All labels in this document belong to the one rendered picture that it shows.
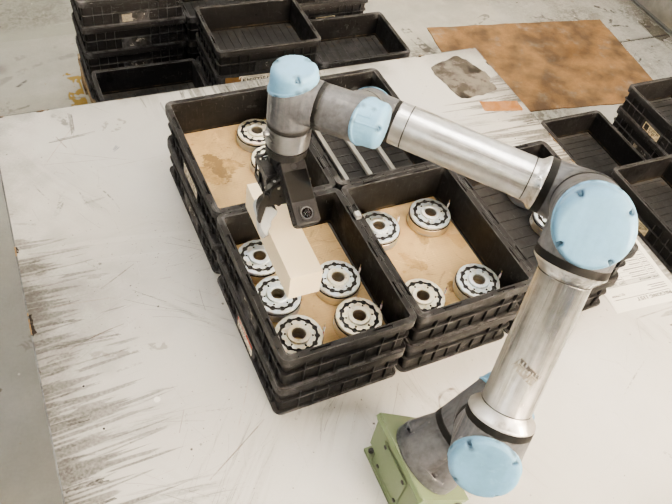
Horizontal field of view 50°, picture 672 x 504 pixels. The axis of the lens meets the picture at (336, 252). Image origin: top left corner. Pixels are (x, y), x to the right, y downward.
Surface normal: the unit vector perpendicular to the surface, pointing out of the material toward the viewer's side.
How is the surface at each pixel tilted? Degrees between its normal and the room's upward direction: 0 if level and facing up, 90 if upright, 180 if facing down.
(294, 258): 0
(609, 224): 52
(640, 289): 0
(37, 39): 0
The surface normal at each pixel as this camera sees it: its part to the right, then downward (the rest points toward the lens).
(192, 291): 0.13, -0.64
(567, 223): -0.19, 0.14
